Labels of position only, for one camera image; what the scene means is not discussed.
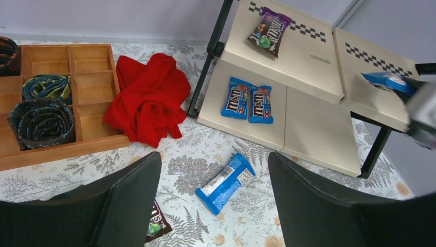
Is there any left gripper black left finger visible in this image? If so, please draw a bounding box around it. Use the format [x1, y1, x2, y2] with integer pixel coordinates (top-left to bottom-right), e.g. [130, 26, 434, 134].
[1, 152, 161, 246]

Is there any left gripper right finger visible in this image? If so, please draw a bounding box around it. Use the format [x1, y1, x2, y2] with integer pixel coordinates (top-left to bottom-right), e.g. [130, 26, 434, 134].
[268, 152, 435, 246]

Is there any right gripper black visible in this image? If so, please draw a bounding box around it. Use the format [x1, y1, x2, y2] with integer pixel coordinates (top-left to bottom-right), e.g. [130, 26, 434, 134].
[403, 77, 435, 150]

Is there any light blue candy bag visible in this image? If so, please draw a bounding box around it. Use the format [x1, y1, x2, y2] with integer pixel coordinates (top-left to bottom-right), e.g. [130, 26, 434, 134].
[195, 153, 256, 216]

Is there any blue M&M bag moved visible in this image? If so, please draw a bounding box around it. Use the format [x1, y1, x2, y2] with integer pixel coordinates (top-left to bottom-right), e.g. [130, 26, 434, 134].
[248, 85, 274, 124]

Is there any purple candy bag left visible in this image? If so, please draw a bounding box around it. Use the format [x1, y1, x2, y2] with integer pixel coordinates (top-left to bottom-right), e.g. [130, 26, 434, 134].
[146, 200, 173, 243]

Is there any blue M&M bag bottom shelf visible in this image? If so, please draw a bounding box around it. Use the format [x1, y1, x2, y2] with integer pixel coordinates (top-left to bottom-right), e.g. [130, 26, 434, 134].
[221, 77, 252, 120]

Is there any cream three-tier shelf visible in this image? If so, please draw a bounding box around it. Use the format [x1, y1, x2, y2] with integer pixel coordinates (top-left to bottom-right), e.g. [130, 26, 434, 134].
[187, 1, 435, 178]

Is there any brown M&M bag on shelf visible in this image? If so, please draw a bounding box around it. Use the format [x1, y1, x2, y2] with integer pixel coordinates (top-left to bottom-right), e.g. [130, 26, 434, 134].
[246, 7, 292, 58]

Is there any floral tablecloth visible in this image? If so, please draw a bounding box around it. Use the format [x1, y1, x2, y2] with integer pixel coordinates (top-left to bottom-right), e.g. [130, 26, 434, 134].
[1, 43, 414, 246]

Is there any red cloth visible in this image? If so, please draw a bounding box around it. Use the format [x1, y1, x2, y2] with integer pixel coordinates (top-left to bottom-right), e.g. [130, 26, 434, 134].
[104, 53, 191, 148]

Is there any dark rolled tie lower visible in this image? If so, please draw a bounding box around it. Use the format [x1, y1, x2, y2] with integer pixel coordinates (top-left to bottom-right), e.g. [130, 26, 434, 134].
[7, 98, 76, 151]

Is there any dark rolled tie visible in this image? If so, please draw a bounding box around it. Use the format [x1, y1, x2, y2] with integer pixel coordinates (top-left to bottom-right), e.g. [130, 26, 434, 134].
[1, 37, 21, 77]
[7, 98, 76, 151]

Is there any green rolled tie middle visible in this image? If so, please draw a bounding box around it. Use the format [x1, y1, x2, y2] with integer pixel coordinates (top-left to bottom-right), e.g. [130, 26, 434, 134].
[22, 75, 72, 105]

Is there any wooden compartment tray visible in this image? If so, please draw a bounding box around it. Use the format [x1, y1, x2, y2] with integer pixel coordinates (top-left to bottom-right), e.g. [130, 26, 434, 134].
[0, 43, 131, 172]

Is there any dark rolled tie top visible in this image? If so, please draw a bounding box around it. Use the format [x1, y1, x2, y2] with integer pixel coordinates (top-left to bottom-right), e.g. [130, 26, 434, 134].
[1, 37, 21, 77]

